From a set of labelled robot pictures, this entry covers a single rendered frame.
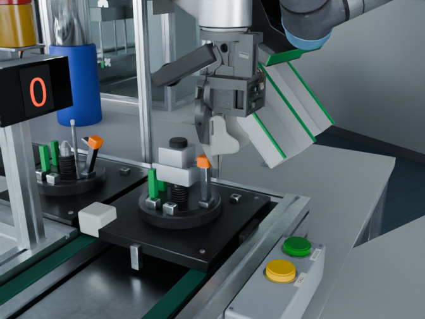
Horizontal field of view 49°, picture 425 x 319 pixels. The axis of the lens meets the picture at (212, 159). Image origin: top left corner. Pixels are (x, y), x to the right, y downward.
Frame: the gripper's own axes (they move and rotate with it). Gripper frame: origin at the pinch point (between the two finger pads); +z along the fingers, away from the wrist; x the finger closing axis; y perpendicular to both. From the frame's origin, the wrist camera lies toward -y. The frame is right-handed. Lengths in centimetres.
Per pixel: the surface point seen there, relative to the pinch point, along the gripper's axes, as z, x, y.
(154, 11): -20.2, 25.8, -27.8
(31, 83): -14.2, -19.7, -15.4
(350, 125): 93, 347, -48
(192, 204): 8.2, -0.9, -3.3
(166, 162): 1.1, -2.1, -7.5
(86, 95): 10, 57, -79
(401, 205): 107, 230, 12
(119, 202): 10.2, -3.1, -17.0
